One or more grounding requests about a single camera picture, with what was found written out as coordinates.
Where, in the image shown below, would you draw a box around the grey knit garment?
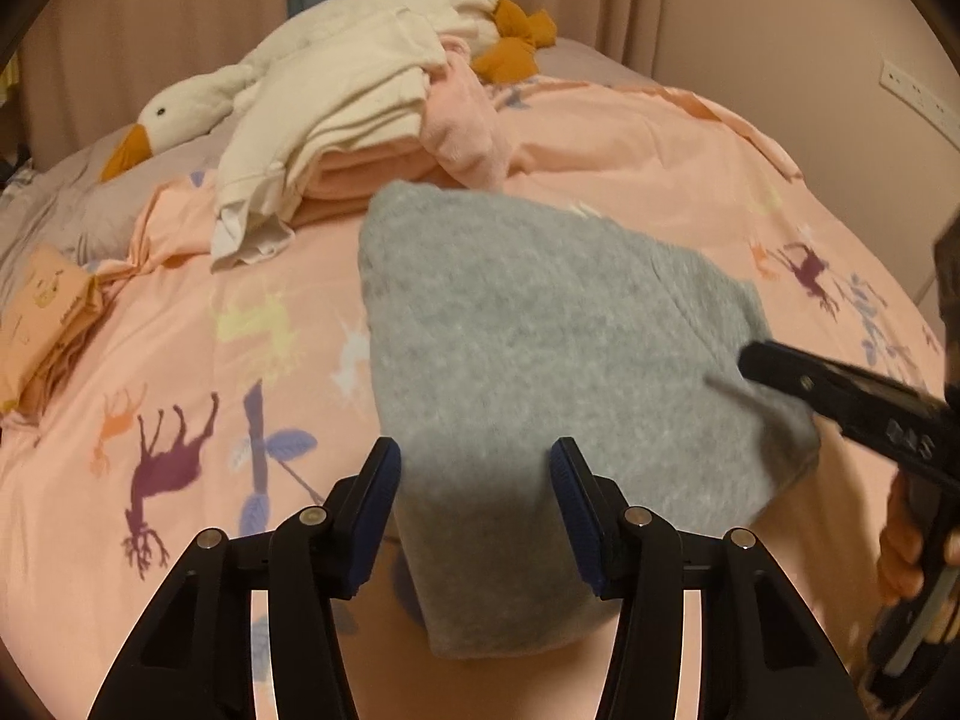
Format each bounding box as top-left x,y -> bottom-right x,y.
358,182 -> 820,658

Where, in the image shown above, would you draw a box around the orange printed folded clothes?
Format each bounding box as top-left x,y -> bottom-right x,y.
2,245 -> 104,422

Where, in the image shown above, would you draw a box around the person's right hand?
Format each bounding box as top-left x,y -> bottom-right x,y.
875,473 -> 924,606

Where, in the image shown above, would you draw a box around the pink folded garment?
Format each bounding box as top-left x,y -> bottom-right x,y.
291,36 -> 512,227

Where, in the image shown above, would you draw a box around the white goose plush toy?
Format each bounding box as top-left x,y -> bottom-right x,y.
101,0 -> 556,182

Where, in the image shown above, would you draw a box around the cream white folded garment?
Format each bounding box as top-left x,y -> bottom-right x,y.
210,16 -> 446,268

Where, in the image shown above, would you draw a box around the pink curtain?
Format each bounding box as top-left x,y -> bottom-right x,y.
18,0 -> 662,169

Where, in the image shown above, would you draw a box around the white wall power strip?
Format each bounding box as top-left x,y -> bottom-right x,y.
878,60 -> 958,143

